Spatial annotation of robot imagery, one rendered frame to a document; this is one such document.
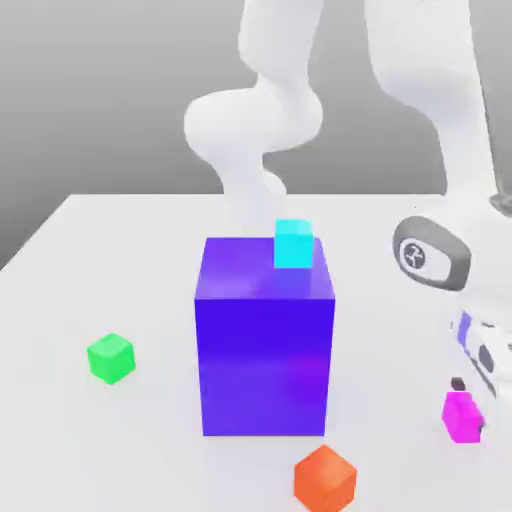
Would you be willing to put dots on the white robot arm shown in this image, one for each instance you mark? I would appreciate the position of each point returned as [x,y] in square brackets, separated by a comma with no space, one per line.
[256,120]

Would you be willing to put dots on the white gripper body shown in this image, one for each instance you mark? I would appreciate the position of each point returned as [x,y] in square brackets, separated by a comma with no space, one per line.
[491,384]

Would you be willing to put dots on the small orange cube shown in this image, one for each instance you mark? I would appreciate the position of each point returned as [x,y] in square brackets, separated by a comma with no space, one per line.
[324,480]

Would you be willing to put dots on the small cyan cube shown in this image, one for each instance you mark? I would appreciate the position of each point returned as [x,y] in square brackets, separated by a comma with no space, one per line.
[293,244]

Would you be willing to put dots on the large purple box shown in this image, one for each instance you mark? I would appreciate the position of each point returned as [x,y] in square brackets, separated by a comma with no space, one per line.
[264,360]

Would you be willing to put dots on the small green cube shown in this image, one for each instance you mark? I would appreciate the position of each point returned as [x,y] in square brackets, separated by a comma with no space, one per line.
[111,359]

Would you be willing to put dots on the small magenta cube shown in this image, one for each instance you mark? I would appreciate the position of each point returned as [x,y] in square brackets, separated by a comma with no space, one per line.
[462,418]

